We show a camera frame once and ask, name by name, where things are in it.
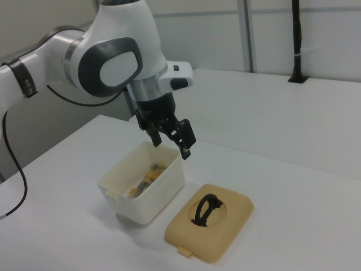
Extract white plastic tool case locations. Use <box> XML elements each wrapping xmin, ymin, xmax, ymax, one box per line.
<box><xmin>96</xmin><ymin>141</ymin><xmax>186</xmax><ymax>226</ymax></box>

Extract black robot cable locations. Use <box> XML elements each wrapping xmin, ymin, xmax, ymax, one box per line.
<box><xmin>0</xmin><ymin>83</ymin><xmax>133</xmax><ymax>221</ymax></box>

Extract yellow tool parts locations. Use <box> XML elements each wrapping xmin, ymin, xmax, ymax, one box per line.
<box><xmin>127</xmin><ymin>163</ymin><xmax>168</xmax><ymax>200</ymax></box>

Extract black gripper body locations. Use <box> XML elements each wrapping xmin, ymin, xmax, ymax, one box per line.
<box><xmin>132</xmin><ymin>93</ymin><xmax>178</xmax><ymax>127</ymax></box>

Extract dark cable strap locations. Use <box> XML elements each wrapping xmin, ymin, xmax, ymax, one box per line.
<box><xmin>5</xmin><ymin>58</ymin><xmax>39</xmax><ymax>98</ymax></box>

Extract tan lid with black handle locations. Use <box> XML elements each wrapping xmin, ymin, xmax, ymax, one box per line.
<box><xmin>164</xmin><ymin>183</ymin><xmax>256</xmax><ymax>265</ymax></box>

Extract black pole with base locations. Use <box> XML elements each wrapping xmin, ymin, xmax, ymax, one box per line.
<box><xmin>287</xmin><ymin>0</ymin><xmax>309</xmax><ymax>84</ymax></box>

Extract grey metal partition post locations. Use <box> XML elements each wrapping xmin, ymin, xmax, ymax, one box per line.
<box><xmin>239</xmin><ymin>0</ymin><xmax>258</xmax><ymax>73</ymax></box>

